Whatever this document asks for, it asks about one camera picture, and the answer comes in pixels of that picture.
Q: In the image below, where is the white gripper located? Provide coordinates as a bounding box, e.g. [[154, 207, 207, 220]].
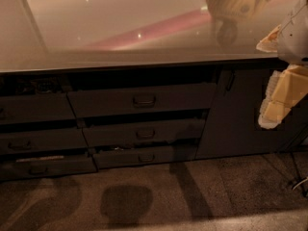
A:
[[256, 0, 308, 129]]

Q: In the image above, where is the dark grey drawer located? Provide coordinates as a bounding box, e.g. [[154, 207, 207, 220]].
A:
[[0, 93, 74, 124], [83, 118, 205, 147], [67, 83, 217, 118], [0, 128, 87, 155], [92, 144, 197, 169], [0, 155, 96, 181]]

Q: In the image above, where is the dark grey cabinet door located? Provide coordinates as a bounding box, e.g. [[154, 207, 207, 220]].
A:
[[196, 68, 308, 159]]

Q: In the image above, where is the white cable on floor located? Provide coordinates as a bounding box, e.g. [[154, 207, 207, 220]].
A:
[[291, 176, 308, 192]]

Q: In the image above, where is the dark counter cabinet frame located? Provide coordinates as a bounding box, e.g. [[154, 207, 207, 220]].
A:
[[0, 59, 307, 171]]

